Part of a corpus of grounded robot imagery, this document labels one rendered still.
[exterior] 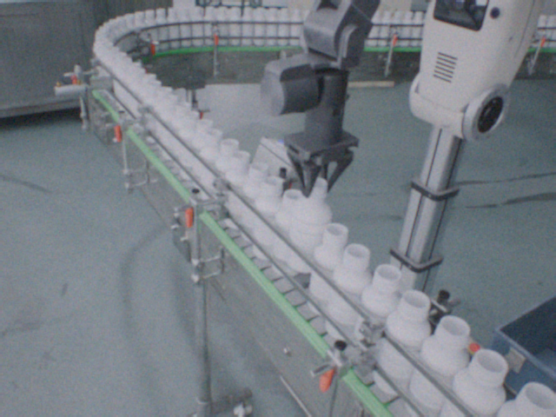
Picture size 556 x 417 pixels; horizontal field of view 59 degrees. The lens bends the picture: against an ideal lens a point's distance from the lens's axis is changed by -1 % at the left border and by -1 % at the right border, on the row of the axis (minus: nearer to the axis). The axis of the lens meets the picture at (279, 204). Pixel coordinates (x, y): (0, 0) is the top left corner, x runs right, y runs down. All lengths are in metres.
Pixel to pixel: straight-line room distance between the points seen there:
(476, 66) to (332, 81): 0.62
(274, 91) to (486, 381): 0.44
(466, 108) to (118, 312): 1.69
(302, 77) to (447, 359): 0.41
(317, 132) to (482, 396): 0.40
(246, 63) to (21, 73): 2.00
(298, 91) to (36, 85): 3.48
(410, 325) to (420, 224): 0.84
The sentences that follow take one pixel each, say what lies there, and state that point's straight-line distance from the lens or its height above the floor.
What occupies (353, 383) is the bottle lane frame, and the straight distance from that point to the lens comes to 0.79.
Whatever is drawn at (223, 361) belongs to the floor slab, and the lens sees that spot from 2.10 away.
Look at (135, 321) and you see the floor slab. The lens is 2.29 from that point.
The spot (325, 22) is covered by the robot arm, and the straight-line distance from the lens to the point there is 0.69.
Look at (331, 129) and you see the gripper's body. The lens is 0.72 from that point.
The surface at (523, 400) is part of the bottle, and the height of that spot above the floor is 1.16.
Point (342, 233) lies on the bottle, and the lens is 0.80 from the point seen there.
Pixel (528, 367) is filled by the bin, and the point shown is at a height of 0.93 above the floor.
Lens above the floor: 1.60
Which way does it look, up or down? 32 degrees down
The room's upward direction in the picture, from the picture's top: 5 degrees clockwise
